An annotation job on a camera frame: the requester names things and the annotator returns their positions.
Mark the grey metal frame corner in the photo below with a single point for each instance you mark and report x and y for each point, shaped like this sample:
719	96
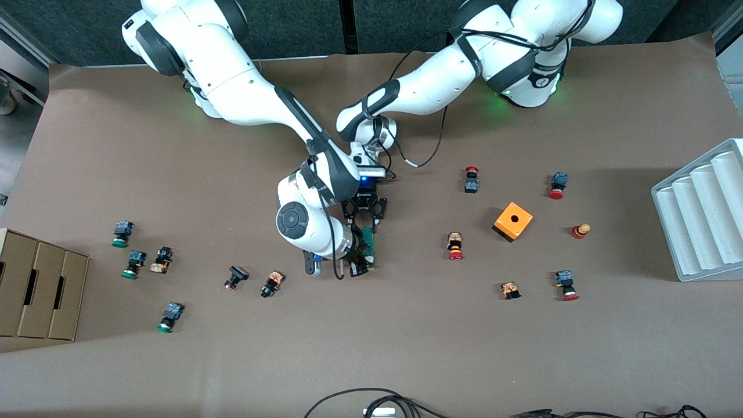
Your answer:
732	69

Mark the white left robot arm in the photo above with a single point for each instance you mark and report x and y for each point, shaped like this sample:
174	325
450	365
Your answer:
441	75

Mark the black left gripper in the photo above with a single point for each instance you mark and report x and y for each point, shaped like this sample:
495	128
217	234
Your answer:
365	205

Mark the orange black contact block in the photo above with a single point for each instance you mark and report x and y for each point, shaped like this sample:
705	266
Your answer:
510	288

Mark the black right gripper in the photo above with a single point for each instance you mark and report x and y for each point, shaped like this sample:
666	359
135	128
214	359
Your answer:
358	256

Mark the orange button enclosure box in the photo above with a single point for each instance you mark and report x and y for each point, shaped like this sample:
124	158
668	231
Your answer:
520	227

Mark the white stepped tray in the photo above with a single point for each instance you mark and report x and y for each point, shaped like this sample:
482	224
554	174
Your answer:
696	232

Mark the black selector switch orange block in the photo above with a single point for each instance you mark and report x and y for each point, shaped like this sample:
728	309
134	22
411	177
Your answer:
274	280
162	255

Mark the black panel divider post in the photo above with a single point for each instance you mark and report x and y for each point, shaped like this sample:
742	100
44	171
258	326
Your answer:
349	26

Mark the dark metal frame rail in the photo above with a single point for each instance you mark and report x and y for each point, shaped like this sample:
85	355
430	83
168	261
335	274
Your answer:
26	90

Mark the small white device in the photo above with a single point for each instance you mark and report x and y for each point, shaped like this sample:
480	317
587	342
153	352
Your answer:
379	413

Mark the green mushroom push button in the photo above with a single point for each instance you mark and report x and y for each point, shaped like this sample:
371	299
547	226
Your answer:
173	310
123	227
137	257

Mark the green load switch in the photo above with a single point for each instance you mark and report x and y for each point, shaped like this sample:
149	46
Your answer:
373	258

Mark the red emergency stop orange block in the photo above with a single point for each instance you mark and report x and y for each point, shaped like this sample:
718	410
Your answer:
455	241

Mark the red button black block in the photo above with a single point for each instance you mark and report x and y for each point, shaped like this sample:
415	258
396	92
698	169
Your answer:
471	186

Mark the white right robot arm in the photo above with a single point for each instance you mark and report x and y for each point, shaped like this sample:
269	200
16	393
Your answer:
232	75

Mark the red mushroom push button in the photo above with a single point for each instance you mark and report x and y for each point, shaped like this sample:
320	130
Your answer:
564	277
559	179

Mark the red yellow button cap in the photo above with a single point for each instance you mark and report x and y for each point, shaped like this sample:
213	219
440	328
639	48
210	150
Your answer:
579	232

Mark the black flat square switch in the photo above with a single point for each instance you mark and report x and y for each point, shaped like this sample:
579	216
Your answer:
238	273

